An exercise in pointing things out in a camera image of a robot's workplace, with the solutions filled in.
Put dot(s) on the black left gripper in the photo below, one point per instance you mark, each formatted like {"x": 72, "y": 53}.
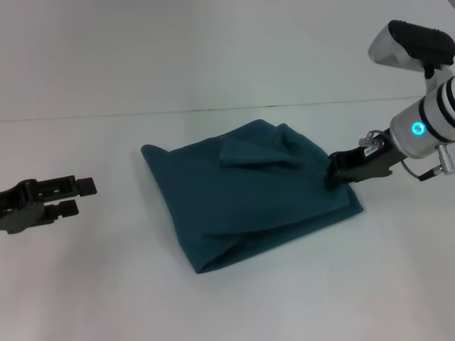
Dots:
{"x": 19, "y": 209}

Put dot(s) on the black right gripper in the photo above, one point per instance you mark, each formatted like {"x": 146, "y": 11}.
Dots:
{"x": 366, "y": 163}

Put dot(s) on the blue FREE print T-shirt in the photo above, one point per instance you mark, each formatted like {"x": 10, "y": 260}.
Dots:
{"x": 249, "y": 199}

